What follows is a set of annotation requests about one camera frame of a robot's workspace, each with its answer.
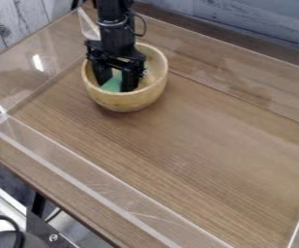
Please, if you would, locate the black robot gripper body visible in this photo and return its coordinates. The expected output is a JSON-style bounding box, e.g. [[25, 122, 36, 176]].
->
[[84, 23, 147, 78]]

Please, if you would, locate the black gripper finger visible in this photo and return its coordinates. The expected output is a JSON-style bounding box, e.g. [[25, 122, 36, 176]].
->
[[92, 61, 112, 85], [120, 69, 139, 92]]

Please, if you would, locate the green rectangular block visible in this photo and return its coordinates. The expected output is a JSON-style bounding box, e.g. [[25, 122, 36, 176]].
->
[[100, 73, 121, 93]]

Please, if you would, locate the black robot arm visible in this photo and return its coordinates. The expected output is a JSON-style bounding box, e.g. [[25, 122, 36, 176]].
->
[[84, 0, 147, 92]]

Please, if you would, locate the light wooden bowl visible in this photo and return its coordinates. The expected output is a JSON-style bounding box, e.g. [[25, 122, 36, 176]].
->
[[80, 43, 168, 112]]

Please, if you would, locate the black metal table leg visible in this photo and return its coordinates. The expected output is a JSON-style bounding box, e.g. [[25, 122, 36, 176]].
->
[[31, 193, 47, 218]]

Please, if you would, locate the clear acrylic corner bracket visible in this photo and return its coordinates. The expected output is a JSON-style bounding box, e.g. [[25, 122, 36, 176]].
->
[[77, 8, 101, 41]]

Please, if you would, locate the clear acrylic tray wall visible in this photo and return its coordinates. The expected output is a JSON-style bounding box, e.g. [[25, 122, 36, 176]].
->
[[0, 14, 299, 248]]

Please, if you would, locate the metal bracket with screw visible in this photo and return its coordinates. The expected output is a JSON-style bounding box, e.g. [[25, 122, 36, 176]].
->
[[23, 211, 77, 248]]

